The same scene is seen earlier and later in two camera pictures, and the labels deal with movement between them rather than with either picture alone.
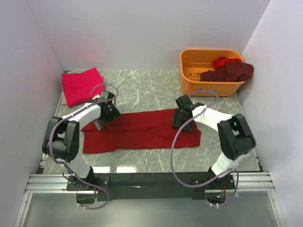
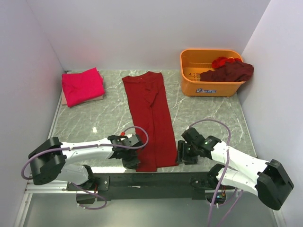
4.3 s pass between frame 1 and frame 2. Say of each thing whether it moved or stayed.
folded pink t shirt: stayed
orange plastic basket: stayed
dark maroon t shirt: stayed
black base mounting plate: stayed
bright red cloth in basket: stayed
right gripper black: moved
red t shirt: moved
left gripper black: moved
